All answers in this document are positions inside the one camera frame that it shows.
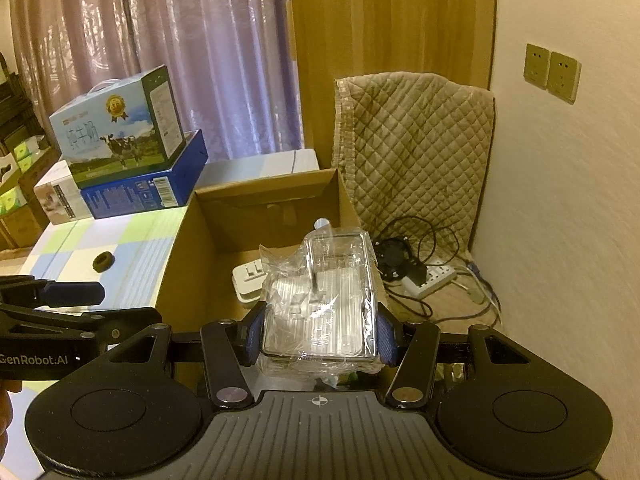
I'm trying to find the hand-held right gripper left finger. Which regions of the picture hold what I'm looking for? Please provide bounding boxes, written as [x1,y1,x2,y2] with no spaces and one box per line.
[107,301,267,409]

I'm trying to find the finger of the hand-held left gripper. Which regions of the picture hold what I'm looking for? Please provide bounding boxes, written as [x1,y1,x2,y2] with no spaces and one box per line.
[0,275,106,307]
[0,303,164,356]

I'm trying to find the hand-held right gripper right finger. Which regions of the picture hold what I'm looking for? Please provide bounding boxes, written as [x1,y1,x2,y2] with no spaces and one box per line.
[375,302,534,409]

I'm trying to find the white plug adapter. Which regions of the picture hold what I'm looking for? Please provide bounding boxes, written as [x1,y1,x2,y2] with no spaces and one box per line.
[232,259,271,306]

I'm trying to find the clear plastic case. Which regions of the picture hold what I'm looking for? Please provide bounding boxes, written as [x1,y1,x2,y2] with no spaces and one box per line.
[258,217,379,379]

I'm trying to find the brown cardboard box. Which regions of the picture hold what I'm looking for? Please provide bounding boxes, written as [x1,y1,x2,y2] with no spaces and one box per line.
[154,167,364,392]

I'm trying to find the person's left hand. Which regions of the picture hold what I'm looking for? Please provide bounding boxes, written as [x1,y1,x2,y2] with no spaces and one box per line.
[0,380,22,434]

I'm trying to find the black small fan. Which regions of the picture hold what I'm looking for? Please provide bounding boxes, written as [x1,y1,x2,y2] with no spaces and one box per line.
[374,238,426,281]

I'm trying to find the white power strip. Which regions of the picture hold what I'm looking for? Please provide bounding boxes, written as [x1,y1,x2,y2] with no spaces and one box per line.
[402,258,457,295]

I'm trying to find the brown storage carton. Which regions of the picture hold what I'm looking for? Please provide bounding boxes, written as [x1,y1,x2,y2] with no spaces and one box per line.
[0,160,51,252]

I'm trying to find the white and brown box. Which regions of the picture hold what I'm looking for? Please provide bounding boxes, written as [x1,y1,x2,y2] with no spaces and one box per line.
[33,160,96,226]

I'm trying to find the white carton of green tissues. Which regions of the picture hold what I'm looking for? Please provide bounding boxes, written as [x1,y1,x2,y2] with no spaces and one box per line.
[0,152,29,217]

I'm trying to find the blue flat box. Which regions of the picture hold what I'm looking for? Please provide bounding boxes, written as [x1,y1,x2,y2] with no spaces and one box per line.
[79,128,210,220]

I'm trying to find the green tissue packs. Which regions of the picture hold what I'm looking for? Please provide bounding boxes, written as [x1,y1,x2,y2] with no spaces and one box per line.
[13,137,44,162]

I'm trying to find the cow print milk carton box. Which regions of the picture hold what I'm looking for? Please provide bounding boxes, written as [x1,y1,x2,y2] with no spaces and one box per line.
[48,63,185,184]

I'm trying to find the beige quilted cover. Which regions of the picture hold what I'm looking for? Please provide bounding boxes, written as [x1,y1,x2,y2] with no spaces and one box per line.
[332,73,496,257]

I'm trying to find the black folding rack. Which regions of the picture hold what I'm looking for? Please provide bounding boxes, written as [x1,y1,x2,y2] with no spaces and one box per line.
[0,52,36,141]

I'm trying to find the purple curtain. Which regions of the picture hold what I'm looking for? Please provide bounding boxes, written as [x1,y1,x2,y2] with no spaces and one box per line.
[9,0,304,162]

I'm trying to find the wooden wardrobe panel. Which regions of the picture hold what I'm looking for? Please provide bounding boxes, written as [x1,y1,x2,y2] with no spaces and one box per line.
[287,0,499,172]

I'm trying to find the grey cable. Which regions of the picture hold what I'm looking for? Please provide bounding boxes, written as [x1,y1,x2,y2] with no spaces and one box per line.
[449,254,502,322]

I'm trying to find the black power cable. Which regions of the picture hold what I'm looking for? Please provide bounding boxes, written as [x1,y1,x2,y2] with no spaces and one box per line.
[379,217,474,322]

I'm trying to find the gold wall socket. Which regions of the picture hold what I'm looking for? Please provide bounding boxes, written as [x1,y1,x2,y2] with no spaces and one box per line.
[523,43,551,90]
[546,51,582,105]

